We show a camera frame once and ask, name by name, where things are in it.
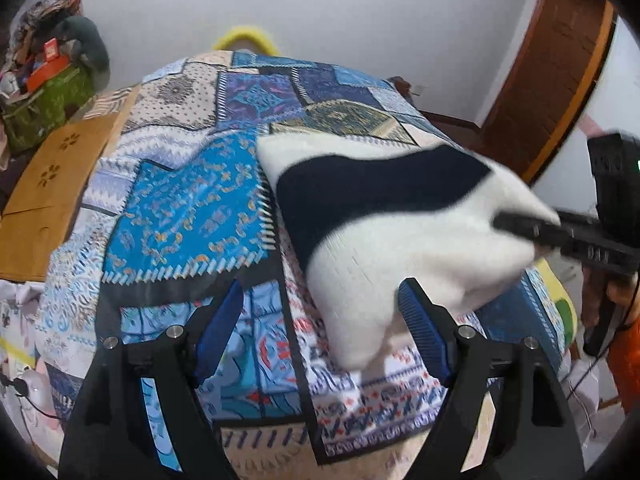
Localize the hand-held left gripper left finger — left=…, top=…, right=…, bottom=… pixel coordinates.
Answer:
left=59, top=280, right=247, bottom=480

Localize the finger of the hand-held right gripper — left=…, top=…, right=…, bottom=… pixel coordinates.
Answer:
left=492, top=211, right=568, bottom=257

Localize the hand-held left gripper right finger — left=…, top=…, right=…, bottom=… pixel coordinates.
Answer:
left=397, top=277, right=586, bottom=480

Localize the black and white striped sweater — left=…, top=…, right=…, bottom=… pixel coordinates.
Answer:
left=256, top=132, right=562, bottom=372

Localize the person's right forearm orange sleeve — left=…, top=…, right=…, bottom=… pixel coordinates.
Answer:
left=606, top=280, right=640, bottom=415

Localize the pile of patterned clothes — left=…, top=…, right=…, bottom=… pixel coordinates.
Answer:
left=9, top=0, right=83, bottom=61

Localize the person's right hand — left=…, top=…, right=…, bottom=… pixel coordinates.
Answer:
left=581, top=269, right=640, bottom=328

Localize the yellow green cushion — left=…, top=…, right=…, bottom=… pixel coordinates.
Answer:
left=537, top=257, right=577, bottom=352

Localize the blue patchwork bedspread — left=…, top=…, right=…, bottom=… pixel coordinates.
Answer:
left=35, top=50, right=572, bottom=480

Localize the wooden door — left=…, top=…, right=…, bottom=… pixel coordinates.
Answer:
left=480, top=0, right=608, bottom=166

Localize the dark bag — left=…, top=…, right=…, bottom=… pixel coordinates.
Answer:
left=390, top=76, right=419, bottom=107

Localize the white power strip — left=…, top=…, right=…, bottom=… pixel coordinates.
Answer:
left=0, top=366, right=57, bottom=432

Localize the wooden lap desk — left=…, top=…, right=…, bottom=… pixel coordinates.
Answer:
left=0, top=85, right=144, bottom=282

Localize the green fabric basket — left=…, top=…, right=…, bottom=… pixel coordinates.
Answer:
left=0, top=65, right=97, bottom=154

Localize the yellow foam arch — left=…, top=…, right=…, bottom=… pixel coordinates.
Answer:
left=212, top=27, right=281, bottom=57

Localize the orange box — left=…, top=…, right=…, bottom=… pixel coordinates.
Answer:
left=27, top=55, right=72, bottom=93

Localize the grey garment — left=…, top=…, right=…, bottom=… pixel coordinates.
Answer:
left=55, top=15, right=111, bottom=87

